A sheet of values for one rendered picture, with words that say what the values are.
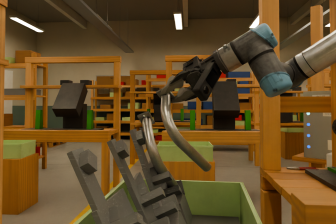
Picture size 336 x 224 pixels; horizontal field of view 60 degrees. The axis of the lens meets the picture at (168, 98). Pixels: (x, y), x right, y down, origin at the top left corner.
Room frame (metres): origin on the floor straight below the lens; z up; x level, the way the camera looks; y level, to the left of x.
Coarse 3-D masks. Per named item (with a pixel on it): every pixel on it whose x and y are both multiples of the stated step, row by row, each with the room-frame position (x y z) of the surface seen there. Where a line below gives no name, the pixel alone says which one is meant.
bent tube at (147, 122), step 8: (144, 112) 0.92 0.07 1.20; (144, 120) 0.91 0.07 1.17; (152, 120) 0.94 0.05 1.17; (144, 128) 0.89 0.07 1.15; (144, 136) 0.87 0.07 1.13; (152, 136) 0.87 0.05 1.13; (152, 144) 0.85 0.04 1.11; (152, 152) 0.85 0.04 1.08; (152, 160) 0.85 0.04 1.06; (160, 160) 0.86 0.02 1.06; (160, 168) 0.87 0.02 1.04; (168, 184) 0.94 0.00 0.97; (176, 184) 0.97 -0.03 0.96
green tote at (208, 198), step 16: (112, 192) 0.89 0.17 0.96; (128, 192) 1.05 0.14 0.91; (192, 192) 1.02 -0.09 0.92; (208, 192) 1.01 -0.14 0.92; (224, 192) 1.00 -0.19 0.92; (240, 192) 0.97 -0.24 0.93; (192, 208) 1.02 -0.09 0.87; (208, 208) 1.01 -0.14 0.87; (224, 208) 1.00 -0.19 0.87; (240, 208) 0.97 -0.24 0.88
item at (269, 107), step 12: (264, 0) 1.56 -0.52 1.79; (276, 0) 1.55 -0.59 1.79; (264, 12) 1.56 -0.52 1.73; (276, 12) 1.55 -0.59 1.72; (276, 24) 1.55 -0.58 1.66; (276, 36) 1.55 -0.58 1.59; (276, 48) 1.55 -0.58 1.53; (264, 96) 1.56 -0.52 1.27; (276, 96) 1.55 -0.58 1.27; (264, 108) 1.56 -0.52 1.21; (276, 108) 1.55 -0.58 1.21; (264, 120) 1.56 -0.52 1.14; (276, 120) 1.55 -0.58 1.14; (264, 132) 1.56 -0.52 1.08; (276, 132) 1.55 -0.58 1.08; (264, 144) 1.56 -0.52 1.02; (276, 144) 1.55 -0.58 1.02; (264, 156) 1.56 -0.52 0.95; (276, 156) 1.55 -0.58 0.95; (264, 168) 1.56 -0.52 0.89; (276, 168) 1.55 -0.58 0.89
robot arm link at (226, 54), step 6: (222, 48) 0.82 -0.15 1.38; (228, 48) 0.80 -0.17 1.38; (222, 54) 0.81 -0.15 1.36; (228, 54) 0.80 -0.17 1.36; (234, 54) 0.80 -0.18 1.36; (222, 60) 0.81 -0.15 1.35; (228, 60) 0.80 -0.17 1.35; (234, 60) 0.80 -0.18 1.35; (228, 66) 0.81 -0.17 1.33; (234, 66) 0.82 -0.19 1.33
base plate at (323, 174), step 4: (308, 172) 1.45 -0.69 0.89; (312, 172) 1.41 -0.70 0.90; (316, 172) 1.41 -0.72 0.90; (320, 172) 1.41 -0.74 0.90; (324, 172) 1.41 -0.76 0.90; (328, 172) 1.41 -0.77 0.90; (332, 172) 1.41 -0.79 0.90; (312, 176) 1.40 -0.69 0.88; (316, 176) 1.35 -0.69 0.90; (320, 176) 1.33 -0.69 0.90; (324, 176) 1.33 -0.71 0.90; (328, 176) 1.33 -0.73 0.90; (332, 176) 1.33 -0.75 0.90; (320, 180) 1.31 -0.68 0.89; (324, 180) 1.27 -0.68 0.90; (328, 180) 1.26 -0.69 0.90; (332, 180) 1.26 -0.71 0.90; (324, 184) 1.27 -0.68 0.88; (328, 184) 1.23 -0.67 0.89; (332, 184) 1.20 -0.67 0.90; (332, 188) 1.19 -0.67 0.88
